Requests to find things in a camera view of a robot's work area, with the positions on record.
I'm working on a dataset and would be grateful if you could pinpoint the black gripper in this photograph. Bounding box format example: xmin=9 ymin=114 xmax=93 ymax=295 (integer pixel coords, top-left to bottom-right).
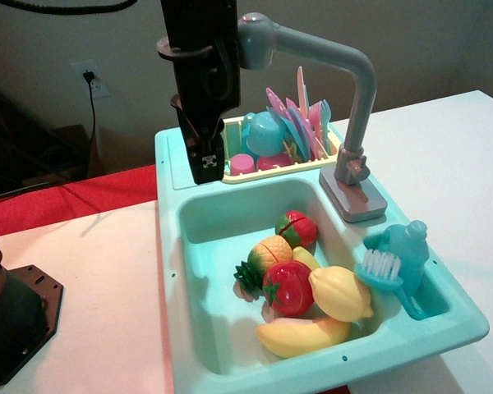
xmin=171 ymin=39 xmax=240 ymax=185

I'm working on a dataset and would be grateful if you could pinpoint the grey toy faucet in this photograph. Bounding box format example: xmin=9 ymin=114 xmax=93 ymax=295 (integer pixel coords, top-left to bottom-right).
xmin=237 ymin=12 xmax=387 ymax=223

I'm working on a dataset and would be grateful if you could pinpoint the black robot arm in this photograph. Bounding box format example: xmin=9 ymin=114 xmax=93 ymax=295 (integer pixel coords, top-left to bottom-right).
xmin=157 ymin=1 xmax=241 ymax=185

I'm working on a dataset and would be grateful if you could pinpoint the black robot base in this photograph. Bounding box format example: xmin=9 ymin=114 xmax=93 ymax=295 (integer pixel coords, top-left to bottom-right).
xmin=0 ymin=250 xmax=64 ymax=386

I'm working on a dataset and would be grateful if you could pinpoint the pink toy cup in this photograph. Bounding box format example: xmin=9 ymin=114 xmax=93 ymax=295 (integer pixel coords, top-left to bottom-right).
xmin=230 ymin=153 xmax=256 ymax=176

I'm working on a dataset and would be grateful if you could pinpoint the yellow dish rack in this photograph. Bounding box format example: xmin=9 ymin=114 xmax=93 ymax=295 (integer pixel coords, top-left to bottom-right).
xmin=222 ymin=117 xmax=342 ymax=184

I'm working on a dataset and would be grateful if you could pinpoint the magenta toy bowl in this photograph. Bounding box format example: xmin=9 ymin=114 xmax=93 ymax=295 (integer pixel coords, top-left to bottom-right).
xmin=256 ymin=153 xmax=293 ymax=171

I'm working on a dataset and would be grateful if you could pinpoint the blue toy cup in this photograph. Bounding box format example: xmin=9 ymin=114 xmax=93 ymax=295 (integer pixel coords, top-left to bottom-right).
xmin=243 ymin=111 xmax=284 ymax=157

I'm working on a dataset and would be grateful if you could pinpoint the purple toy plate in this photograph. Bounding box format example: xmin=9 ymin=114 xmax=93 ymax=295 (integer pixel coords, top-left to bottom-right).
xmin=265 ymin=88 xmax=322 ymax=161

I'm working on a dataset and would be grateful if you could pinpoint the blue toy plate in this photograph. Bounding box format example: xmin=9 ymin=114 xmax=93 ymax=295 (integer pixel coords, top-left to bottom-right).
xmin=266 ymin=107 xmax=311 ymax=163

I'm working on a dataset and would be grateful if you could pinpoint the red cloth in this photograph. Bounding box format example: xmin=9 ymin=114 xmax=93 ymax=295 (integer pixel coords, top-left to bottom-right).
xmin=0 ymin=165 xmax=157 ymax=236

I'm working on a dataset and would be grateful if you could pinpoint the pink toy knife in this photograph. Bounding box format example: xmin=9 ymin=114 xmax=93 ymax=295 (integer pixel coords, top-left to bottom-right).
xmin=297 ymin=66 xmax=309 ymax=119

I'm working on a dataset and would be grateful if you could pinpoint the pink toy fork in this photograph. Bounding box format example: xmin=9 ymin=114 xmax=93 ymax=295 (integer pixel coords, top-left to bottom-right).
xmin=308 ymin=102 xmax=323 ymax=144

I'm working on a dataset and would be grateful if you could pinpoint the toy pineapple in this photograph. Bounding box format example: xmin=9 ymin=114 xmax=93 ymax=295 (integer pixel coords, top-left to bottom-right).
xmin=233 ymin=235 xmax=293 ymax=294

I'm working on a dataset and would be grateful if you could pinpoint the toy strawberry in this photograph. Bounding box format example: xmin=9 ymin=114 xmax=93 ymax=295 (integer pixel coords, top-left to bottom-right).
xmin=274 ymin=210 xmax=318 ymax=248

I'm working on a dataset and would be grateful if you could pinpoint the blue toy fork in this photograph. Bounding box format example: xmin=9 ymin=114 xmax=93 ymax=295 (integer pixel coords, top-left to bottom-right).
xmin=320 ymin=99 xmax=332 ymax=155

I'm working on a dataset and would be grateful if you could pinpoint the small yellow toy fruit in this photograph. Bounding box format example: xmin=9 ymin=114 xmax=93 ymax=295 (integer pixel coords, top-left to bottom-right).
xmin=293 ymin=246 xmax=321 ymax=271

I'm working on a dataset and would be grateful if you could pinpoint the teal toy sink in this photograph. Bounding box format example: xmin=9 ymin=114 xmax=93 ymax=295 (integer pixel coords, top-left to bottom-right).
xmin=155 ymin=128 xmax=489 ymax=393

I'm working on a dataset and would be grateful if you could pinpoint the toy tomato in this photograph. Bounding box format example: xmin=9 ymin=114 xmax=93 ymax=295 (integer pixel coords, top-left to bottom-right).
xmin=262 ymin=260 xmax=314 ymax=317

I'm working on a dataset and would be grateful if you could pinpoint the toy lemon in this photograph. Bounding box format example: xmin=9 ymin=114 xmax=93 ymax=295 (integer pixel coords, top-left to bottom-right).
xmin=308 ymin=266 xmax=374 ymax=323

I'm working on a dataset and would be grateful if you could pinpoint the toy banana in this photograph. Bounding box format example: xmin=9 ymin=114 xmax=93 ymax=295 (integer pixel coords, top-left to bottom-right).
xmin=256 ymin=317 xmax=352 ymax=359

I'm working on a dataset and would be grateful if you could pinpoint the blue dish brush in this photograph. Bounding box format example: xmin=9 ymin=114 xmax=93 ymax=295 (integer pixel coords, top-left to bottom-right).
xmin=353 ymin=250 xmax=429 ymax=321

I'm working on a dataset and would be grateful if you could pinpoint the blue toy soap bottle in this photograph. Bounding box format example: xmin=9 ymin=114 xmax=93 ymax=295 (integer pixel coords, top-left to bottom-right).
xmin=363 ymin=220 xmax=429 ymax=296

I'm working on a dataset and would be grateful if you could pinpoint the white wall outlet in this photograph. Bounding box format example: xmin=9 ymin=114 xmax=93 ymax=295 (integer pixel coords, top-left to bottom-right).
xmin=71 ymin=59 xmax=111 ymax=99

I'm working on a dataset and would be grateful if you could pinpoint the black power cable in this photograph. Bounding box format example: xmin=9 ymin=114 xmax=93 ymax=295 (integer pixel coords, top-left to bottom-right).
xmin=83 ymin=71 xmax=98 ymax=179

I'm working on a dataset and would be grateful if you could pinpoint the black overhead cable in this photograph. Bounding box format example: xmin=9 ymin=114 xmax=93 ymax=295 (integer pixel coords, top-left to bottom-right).
xmin=7 ymin=0 xmax=139 ymax=17

